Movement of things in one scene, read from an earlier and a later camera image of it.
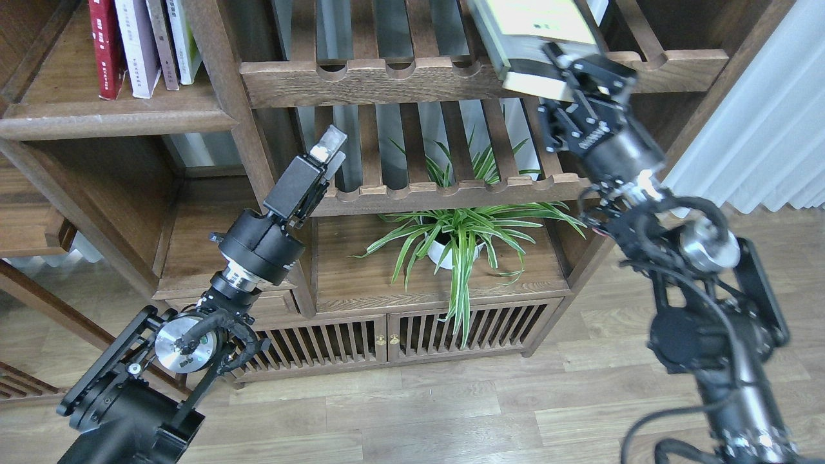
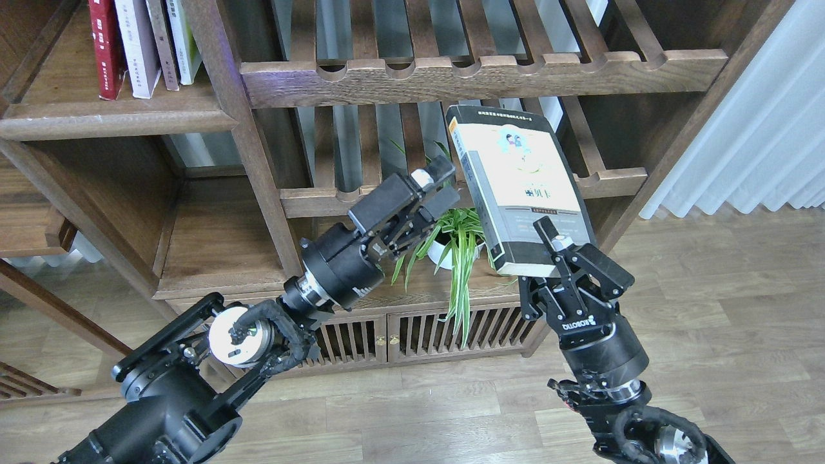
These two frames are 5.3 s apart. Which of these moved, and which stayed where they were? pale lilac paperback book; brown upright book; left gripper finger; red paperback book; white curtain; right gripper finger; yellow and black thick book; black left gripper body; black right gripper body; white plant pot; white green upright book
Moved: black left gripper body; yellow and black thick book; black right gripper body; left gripper finger; right gripper finger
Stayed: pale lilac paperback book; white green upright book; white plant pot; white curtain; red paperback book; brown upright book
